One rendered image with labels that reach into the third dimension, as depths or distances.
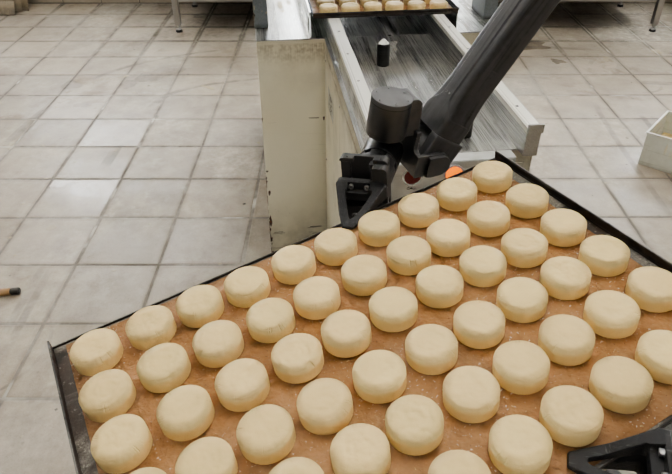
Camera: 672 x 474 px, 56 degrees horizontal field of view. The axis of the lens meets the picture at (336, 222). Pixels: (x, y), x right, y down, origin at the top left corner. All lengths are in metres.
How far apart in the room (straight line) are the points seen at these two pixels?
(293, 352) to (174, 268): 1.73
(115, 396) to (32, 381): 1.44
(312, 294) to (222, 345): 0.11
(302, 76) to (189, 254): 0.86
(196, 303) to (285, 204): 1.38
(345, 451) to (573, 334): 0.24
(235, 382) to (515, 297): 0.29
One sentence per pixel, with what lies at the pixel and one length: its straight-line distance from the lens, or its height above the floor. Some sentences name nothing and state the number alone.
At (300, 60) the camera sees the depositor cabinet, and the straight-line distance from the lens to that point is 1.84.
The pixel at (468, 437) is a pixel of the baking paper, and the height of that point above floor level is 0.96.
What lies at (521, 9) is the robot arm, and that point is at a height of 1.18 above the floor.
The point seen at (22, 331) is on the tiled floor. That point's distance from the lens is 2.25.
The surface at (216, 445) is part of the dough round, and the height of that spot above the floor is 0.96.
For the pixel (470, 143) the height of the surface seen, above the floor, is 0.84.
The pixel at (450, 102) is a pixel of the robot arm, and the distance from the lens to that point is 0.92.
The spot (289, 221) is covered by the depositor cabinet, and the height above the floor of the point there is 0.23.
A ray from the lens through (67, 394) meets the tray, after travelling 0.70.
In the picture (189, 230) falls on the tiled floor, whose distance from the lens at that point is 2.51.
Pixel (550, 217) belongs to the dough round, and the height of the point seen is 1.01.
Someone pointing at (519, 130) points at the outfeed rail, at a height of 0.88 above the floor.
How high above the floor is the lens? 1.42
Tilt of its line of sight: 35 degrees down
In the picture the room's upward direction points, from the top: straight up
